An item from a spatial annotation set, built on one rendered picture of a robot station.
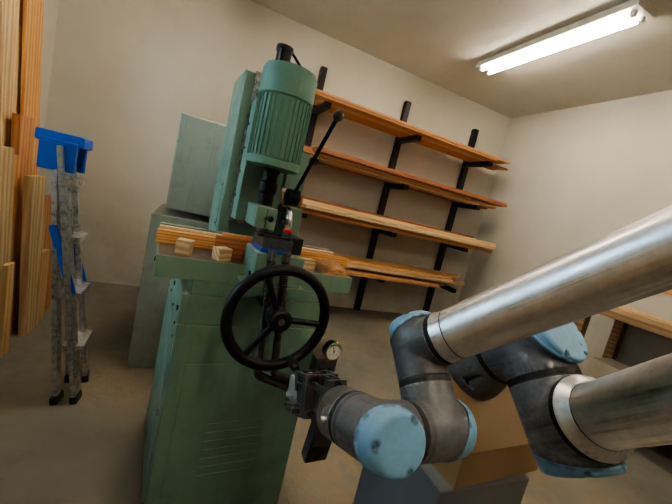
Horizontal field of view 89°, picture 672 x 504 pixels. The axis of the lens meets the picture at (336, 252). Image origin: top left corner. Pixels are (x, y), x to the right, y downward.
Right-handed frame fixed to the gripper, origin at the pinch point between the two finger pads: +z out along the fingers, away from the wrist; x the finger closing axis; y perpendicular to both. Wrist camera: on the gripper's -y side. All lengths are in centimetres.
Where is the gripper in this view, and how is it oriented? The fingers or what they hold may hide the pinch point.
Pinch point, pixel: (292, 396)
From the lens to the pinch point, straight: 83.7
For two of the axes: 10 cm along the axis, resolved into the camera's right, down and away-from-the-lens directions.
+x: -8.7, -1.4, -4.8
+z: -5.0, 1.2, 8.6
